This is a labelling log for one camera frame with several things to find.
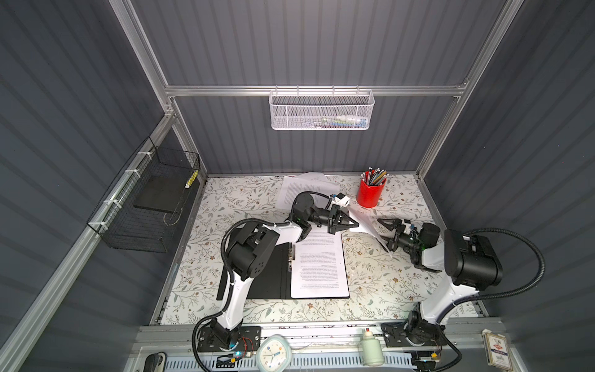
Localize white wire mesh basket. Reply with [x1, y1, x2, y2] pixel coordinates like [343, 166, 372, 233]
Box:
[268, 89, 375, 131]

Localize red pen cup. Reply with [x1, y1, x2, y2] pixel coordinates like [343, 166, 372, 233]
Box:
[356, 179, 386, 209]

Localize pens in red cup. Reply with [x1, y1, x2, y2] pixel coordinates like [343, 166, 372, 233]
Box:
[362, 167, 388, 186]

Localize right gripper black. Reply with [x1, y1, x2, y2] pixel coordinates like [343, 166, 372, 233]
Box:
[377, 221, 421, 255]

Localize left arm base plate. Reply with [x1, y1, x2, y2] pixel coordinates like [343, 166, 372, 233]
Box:
[197, 324, 262, 352]

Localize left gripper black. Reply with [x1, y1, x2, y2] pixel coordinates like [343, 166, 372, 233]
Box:
[303, 206, 357, 235]

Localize white glue bottle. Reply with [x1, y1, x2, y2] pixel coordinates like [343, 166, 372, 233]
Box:
[359, 328, 384, 367]

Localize diagram paper sheet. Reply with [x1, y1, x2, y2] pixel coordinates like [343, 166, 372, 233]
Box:
[348, 206, 389, 253]

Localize yellow marker in basket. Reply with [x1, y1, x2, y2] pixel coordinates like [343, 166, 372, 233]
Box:
[185, 170, 200, 189]

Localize black stapler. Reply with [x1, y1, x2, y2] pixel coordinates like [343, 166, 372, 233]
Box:
[142, 352, 167, 372]

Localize white table clock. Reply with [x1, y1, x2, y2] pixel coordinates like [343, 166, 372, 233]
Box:
[256, 335, 293, 372]

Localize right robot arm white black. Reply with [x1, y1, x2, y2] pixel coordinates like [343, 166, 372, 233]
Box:
[378, 218, 545, 346]

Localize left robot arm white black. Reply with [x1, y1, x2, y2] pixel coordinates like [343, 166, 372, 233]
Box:
[191, 191, 359, 351]

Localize printed paper sheet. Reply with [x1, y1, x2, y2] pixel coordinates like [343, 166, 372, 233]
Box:
[291, 228, 350, 299]
[276, 172, 339, 211]

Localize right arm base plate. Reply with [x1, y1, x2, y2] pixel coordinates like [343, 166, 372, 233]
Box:
[381, 321, 447, 347]

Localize printed paper sheet back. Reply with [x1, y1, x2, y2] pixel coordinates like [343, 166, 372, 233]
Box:
[276, 172, 339, 211]

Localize black wire mesh basket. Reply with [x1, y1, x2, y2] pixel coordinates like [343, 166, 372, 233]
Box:
[88, 138, 201, 254]

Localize playing card box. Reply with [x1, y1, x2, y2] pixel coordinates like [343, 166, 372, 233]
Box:
[482, 329, 514, 371]

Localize orange folder black inside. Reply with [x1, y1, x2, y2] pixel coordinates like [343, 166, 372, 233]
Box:
[215, 226, 350, 301]

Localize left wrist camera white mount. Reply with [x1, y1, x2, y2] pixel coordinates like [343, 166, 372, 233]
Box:
[333, 193, 350, 208]

